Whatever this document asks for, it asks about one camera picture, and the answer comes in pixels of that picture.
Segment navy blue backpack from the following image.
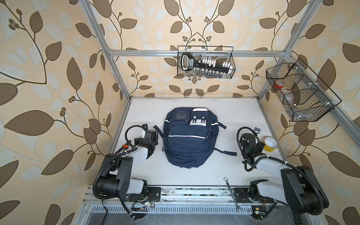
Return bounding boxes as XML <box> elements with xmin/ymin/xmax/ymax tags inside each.
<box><xmin>154</xmin><ymin>107</ymin><xmax>237</xmax><ymax>169</ymax></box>

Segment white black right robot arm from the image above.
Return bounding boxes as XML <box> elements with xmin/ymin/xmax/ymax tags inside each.
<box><xmin>236</xmin><ymin>127</ymin><xmax>330</xmax><ymax>215</ymax></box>

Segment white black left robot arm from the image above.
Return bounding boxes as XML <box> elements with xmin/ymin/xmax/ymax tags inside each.
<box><xmin>92</xmin><ymin>124</ymin><xmax>158</xmax><ymax>201</ymax></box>

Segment yellow tape roll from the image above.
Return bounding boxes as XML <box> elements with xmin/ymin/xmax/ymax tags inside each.
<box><xmin>263</xmin><ymin>136</ymin><xmax>278</xmax><ymax>152</ymax></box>

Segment red black pliers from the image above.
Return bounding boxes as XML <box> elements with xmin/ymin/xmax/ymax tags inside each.
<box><xmin>115</xmin><ymin>140</ymin><xmax>133</xmax><ymax>154</ymax></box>

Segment silver combination wrench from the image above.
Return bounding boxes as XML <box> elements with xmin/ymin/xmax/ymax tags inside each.
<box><xmin>223</xmin><ymin>177</ymin><xmax>242</xmax><ymax>214</ymax></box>

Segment black socket set holder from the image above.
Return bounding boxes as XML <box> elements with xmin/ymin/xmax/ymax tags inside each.
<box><xmin>177</xmin><ymin>51</ymin><xmax>236</xmax><ymax>74</ymax></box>

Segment black wire basket right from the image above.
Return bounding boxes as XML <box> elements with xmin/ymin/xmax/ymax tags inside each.
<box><xmin>266</xmin><ymin>58</ymin><xmax>342</xmax><ymax>122</ymax></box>

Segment black wire basket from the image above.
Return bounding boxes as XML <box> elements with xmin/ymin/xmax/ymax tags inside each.
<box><xmin>177</xmin><ymin>45</ymin><xmax>236</xmax><ymax>79</ymax></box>
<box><xmin>266</xmin><ymin>58</ymin><xmax>342</xmax><ymax>122</ymax></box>

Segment black wire basket back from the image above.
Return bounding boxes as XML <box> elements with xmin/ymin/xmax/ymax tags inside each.
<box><xmin>177</xmin><ymin>45</ymin><xmax>236</xmax><ymax>79</ymax></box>

